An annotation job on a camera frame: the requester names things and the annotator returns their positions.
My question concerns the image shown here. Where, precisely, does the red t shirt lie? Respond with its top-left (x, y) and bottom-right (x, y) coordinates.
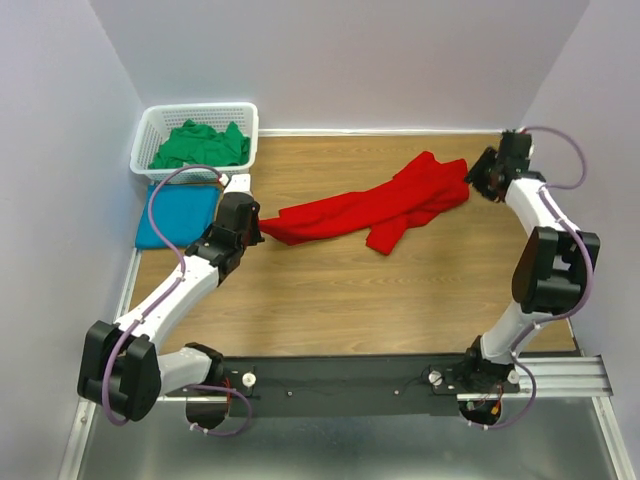
top-left (259, 151), bottom-right (469, 255)

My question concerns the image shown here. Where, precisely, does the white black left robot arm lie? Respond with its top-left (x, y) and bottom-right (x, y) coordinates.
top-left (77, 191), bottom-right (263, 426)

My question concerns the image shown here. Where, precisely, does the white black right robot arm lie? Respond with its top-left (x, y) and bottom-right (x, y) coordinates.
top-left (458, 128), bottom-right (600, 392)

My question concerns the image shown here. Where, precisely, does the blue folded t shirt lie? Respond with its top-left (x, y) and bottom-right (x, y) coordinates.
top-left (134, 184), bottom-right (220, 250)

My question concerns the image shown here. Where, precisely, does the green crumpled t shirt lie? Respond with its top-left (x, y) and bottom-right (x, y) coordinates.
top-left (149, 119), bottom-right (251, 170)

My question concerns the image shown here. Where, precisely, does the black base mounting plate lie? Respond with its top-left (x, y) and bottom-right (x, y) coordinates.
top-left (184, 353), bottom-right (521, 426)

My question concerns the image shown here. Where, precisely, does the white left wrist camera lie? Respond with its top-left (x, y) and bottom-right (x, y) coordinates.
top-left (223, 173), bottom-right (252, 196)

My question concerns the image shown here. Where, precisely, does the white table edge rail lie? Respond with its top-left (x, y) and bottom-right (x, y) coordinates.
top-left (259, 128), bottom-right (502, 137)

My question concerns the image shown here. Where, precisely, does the aluminium frame rail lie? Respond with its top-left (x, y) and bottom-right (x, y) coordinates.
top-left (79, 354), bottom-right (614, 401)

